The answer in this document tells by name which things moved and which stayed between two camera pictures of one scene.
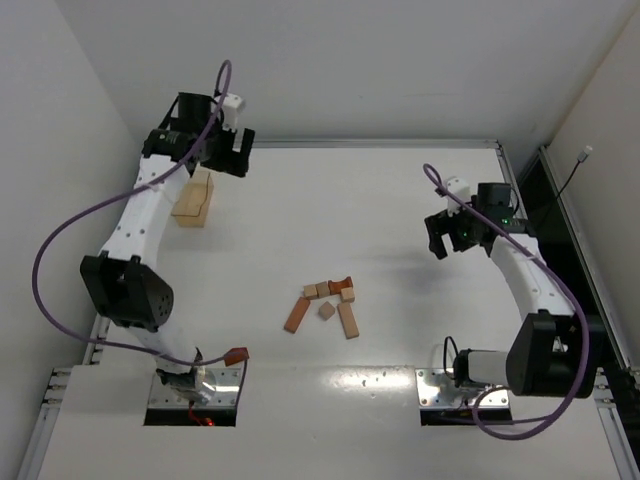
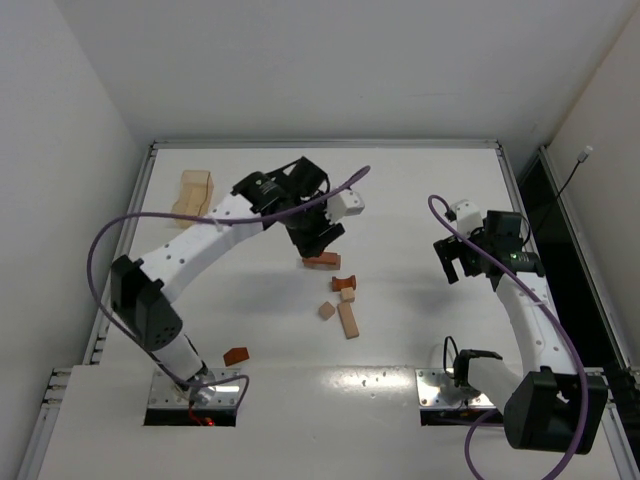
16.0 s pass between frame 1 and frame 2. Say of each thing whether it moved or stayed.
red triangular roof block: stayed
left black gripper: moved
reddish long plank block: moved
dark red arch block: moved
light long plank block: stayed
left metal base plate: stayed
